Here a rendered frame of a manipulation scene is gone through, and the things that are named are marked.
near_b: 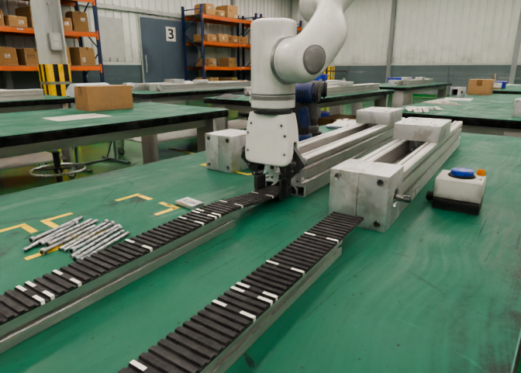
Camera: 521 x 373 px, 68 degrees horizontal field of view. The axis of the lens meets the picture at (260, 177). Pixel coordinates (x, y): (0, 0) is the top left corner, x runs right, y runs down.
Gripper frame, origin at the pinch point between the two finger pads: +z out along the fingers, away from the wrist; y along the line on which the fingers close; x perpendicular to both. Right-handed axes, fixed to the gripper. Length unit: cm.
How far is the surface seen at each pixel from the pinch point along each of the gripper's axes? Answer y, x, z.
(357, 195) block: 19.2, -4.2, -3.0
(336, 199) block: 15.6, -4.2, -1.5
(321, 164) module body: 5.1, 12.2, -2.8
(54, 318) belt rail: 2.3, -46.6, 2.0
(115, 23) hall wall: -974, 708, -146
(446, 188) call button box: 30.3, 12.9, -1.7
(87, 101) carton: -186, 81, -3
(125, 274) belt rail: 1.6, -37.2, 1.5
